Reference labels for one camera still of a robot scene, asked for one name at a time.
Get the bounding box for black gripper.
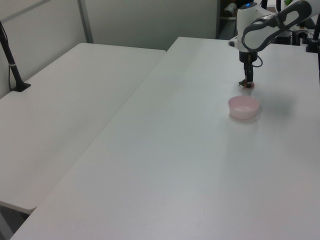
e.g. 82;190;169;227
239;50;257;89

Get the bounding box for red strawberry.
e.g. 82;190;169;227
238;80;256;89

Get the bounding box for pink plastic bowl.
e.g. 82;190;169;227
227;95;260;120

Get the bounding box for dark background equipment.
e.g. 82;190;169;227
274;23;311;46

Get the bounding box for black clamp stand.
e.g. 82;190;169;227
304;13;320;54

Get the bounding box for white side table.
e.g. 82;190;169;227
0;42;168;215

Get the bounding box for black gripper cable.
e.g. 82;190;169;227
248;51;264;69

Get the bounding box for grey partition frame post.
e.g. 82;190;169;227
76;0;94;44

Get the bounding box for black camera stand pole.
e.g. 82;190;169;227
0;20;32;93

